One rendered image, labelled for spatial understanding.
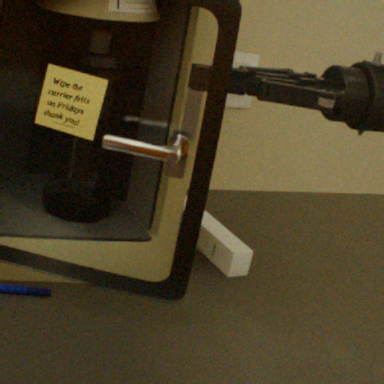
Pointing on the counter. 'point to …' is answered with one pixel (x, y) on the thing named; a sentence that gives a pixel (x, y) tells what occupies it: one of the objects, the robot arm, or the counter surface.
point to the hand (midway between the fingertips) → (218, 79)
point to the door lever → (179, 145)
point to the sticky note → (71, 101)
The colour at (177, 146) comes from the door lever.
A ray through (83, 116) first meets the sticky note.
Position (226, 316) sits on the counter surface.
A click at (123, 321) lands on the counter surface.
